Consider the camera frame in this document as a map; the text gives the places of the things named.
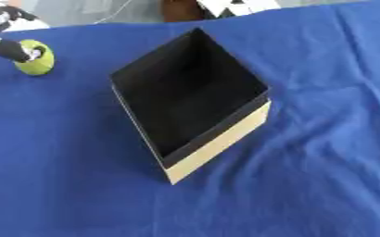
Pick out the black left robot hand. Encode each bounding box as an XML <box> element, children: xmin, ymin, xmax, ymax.
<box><xmin>0</xmin><ymin>5</ymin><xmax>44</xmax><ymax>64</ymax></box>

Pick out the white and black object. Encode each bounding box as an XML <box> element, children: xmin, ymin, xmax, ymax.
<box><xmin>195</xmin><ymin>0</ymin><xmax>283</xmax><ymax>19</ymax></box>

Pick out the green toy fruit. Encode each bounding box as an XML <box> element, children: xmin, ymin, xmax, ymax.
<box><xmin>11</xmin><ymin>39</ymin><xmax>57</xmax><ymax>77</ymax></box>

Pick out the tan cardboard box black inside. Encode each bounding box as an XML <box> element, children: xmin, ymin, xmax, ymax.
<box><xmin>108</xmin><ymin>27</ymin><xmax>273</xmax><ymax>186</ymax></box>

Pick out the brown object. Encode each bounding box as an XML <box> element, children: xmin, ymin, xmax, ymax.
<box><xmin>160</xmin><ymin>0</ymin><xmax>207</xmax><ymax>23</ymax></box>

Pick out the white cable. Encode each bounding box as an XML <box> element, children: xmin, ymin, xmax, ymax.
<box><xmin>93</xmin><ymin>0</ymin><xmax>135</xmax><ymax>25</ymax></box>

